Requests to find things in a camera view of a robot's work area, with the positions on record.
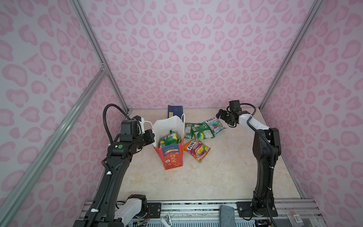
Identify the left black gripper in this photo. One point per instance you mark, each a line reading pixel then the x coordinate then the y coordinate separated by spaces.
pixel 149 135

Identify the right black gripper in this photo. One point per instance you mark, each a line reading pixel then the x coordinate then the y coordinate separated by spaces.
pixel 224 113

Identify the mint Fox's candy packet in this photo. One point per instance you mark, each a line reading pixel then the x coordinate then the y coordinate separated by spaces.
pixel 215 125

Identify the green snack packet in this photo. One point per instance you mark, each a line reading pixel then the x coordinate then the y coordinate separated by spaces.
pixel 171 139
pixel 202 131

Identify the red white paper bag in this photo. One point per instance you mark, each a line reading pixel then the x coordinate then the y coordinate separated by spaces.
pixel 171 156

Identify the pink Fox's candy packet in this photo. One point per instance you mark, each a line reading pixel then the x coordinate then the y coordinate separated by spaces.
pixel 197 149

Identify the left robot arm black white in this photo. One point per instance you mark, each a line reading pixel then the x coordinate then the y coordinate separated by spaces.
pixel 104 211

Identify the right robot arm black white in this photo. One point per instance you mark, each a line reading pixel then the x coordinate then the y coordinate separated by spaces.
pixel 266 149

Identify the green spring tea packet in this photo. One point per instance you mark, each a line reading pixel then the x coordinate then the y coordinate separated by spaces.
pixel 188 132

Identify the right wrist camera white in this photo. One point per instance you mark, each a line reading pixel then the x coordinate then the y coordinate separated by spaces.
pixel 234 106

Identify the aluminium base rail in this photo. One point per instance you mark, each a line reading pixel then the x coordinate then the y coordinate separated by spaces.
pixel 199 213

